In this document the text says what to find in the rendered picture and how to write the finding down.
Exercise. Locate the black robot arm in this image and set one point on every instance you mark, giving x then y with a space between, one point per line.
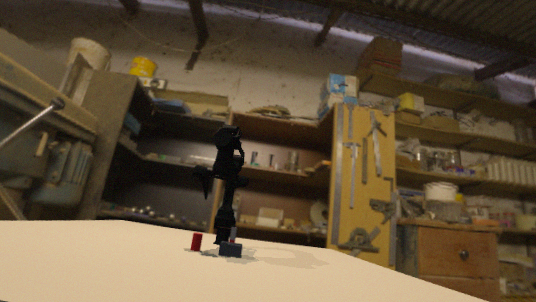
226 139

